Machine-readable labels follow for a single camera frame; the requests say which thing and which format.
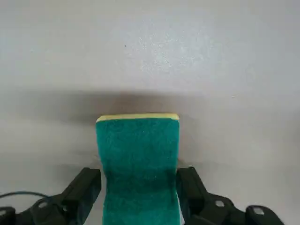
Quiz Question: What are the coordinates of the green and yellow sponge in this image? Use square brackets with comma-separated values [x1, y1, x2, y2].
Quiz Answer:
[95, 112, 181, 225]

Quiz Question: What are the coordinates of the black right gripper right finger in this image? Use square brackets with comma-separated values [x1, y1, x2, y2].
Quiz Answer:
[175, 166, 285, 225]

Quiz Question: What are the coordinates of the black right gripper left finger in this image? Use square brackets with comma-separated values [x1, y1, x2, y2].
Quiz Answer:
[0, 167, 102, 225]

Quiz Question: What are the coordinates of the thin wrist camera cable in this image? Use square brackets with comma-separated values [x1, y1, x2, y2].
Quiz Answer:
[0, 191, 49, 200]

